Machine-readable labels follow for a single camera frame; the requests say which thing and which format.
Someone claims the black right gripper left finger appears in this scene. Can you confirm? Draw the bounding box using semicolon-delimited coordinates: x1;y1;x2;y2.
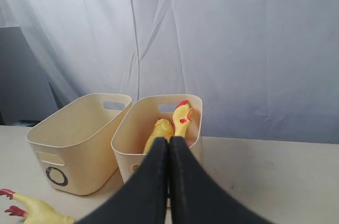
77;138;169;224

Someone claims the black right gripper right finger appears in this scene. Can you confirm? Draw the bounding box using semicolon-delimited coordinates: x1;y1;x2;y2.
168;136;267;224

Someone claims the headless yellow rubber chicken body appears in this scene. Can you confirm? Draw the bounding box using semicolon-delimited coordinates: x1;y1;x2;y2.
143;118;175;154

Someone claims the yellow chicken head with tube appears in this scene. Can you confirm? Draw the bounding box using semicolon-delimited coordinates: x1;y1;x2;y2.
172;100;194;138

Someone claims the cream bin marked O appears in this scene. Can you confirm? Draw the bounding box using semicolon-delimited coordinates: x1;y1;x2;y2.
26;93;132;195

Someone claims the cream bin marked X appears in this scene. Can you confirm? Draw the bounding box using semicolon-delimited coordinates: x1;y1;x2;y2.
111;94;203;182

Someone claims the yellow rubber chicken lying behind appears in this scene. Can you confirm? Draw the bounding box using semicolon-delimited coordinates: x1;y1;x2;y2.
1;189;76;224

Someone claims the white backdrop curtain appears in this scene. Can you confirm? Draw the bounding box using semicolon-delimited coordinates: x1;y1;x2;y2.
1;0;338;144

